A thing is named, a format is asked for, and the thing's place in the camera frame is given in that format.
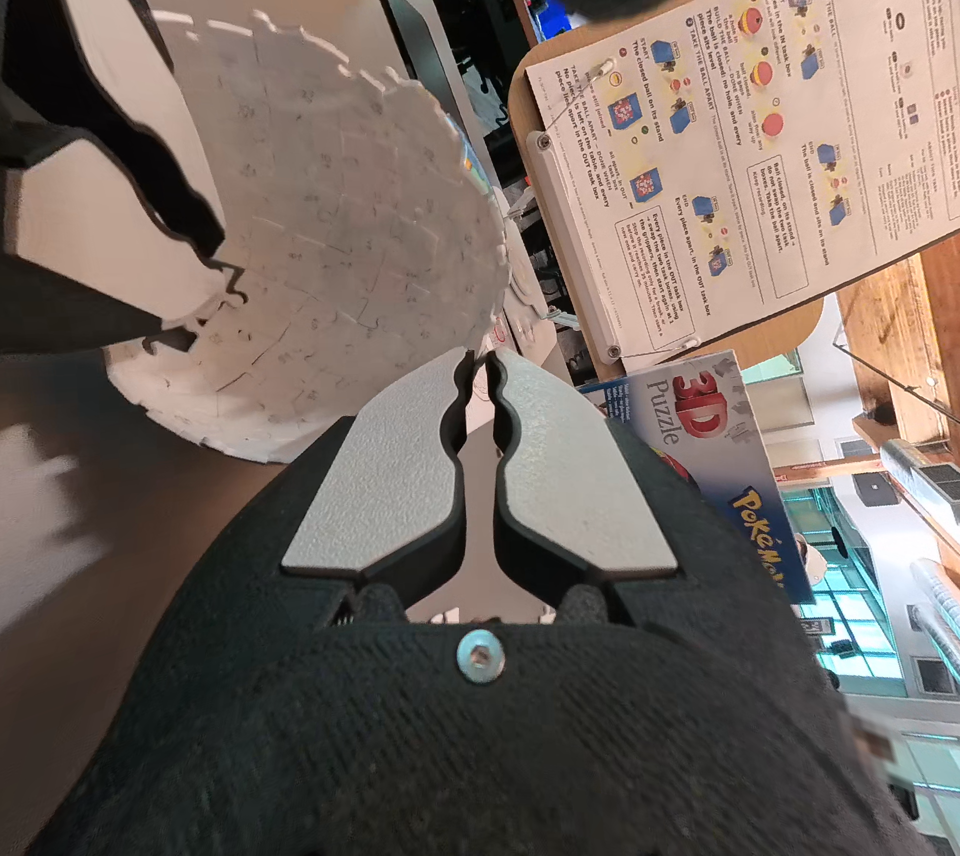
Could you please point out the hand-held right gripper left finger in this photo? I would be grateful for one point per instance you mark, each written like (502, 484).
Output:
(375, 496)

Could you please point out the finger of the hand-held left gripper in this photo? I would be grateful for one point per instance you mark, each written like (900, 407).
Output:
(90, 218)
(127, 46)

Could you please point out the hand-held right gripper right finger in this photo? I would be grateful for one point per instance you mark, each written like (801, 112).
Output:
(585, 496)

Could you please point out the partly built puzzle ball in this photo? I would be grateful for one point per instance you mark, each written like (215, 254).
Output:
(337, 211)

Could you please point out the colourful puzzle box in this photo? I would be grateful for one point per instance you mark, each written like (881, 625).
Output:
(712, 436)

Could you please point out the white instruction sheet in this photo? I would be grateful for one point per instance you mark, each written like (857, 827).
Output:
(750, 121)

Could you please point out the white plastic tray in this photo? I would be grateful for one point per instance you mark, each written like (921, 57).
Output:
(525, 271)

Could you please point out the thin steel tension rod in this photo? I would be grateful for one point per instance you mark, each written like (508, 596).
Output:
(900, 387)

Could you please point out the ceiling vent grille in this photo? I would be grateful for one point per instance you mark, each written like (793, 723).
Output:
(941, 482)

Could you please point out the black wall speaker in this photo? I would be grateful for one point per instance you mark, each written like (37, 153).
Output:
(874, 488)

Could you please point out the silver ventilation duct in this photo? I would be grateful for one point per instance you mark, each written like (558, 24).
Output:
(911, 473)

